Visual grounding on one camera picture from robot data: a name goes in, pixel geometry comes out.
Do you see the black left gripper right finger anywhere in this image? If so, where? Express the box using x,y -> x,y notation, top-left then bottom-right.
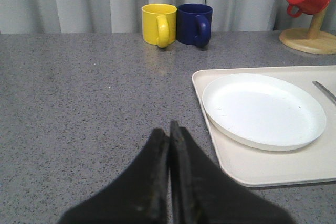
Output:
170,121 -> 294,223

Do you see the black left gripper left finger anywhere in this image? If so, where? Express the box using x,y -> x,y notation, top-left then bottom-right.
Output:
59,128 -> 169,223

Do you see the cream rabbit serving tray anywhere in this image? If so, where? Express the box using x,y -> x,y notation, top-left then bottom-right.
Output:
192,66 -> 335,187

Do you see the wooden mug tree stand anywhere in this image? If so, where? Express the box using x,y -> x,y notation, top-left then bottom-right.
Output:
279,1 -> 335,55

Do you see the white round plate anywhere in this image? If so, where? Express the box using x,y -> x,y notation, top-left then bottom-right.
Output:
202,73 -> 327,152

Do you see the silver metal fork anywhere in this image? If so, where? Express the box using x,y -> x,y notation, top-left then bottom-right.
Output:
312,81 -> 336,105

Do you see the yellow mug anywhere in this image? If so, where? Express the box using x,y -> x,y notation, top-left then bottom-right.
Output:
142,4 -> 177,48

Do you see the dark blue mug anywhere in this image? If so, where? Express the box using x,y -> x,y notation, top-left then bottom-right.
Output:
176,3 -> 213,48

